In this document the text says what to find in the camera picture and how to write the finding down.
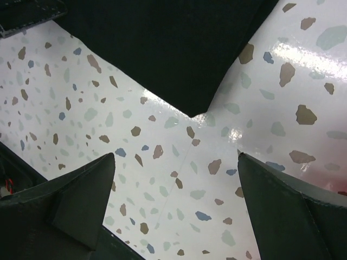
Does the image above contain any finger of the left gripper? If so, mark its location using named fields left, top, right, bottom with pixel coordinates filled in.
left=1, top=0, right=67, bottom=38

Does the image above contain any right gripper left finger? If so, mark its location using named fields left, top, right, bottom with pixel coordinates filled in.
left=1, top=153, right=115, bottom=259

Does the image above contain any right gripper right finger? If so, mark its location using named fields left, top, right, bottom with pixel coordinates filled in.
left=237, top=153, right=346, bottom=259

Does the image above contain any black t-shirt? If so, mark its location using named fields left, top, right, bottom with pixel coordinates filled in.
left=56, top=0, right=277, bottom=117

